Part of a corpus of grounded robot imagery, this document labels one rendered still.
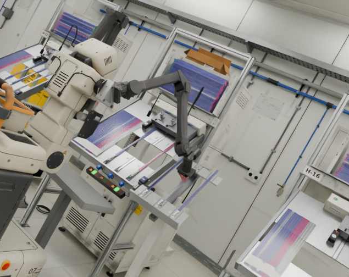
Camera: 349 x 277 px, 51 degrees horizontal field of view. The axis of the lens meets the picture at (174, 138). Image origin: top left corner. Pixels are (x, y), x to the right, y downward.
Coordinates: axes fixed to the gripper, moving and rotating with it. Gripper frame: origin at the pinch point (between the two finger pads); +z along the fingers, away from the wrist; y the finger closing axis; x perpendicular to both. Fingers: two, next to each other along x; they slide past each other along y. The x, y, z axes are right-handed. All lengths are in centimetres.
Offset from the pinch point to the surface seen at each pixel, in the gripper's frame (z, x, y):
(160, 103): 6, -57, 63
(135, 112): 15, -44, 76
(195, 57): -7, -118, 73
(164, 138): 13, -33, 40
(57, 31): 7, -80, 210
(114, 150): 16, -2, 59
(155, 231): 25.7, 25.2, -0.7
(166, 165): 12.0, -12.5, 21.4
